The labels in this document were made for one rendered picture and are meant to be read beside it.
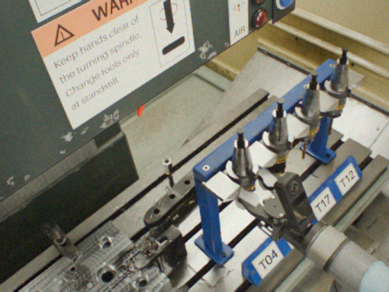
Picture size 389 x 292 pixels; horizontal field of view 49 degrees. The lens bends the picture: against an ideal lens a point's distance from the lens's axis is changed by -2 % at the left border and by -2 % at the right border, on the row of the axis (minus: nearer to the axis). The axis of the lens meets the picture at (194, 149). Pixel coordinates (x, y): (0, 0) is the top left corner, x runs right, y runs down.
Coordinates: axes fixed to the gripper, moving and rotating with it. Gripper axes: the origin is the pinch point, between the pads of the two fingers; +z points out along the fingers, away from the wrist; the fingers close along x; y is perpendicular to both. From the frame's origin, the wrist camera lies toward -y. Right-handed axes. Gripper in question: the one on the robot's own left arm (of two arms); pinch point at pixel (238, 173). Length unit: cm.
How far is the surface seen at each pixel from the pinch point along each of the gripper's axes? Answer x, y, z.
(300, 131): 16.2, -2.1, -3.0
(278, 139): 9.5, -4.5, -2.3
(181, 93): 51, 66, 82
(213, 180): -5.8, -2.1, 1.4
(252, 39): 71, 34, 58
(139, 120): 27, 65, 83
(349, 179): 33.3, 25.9, -10.7
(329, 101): 27.9, -2.0, -2.3
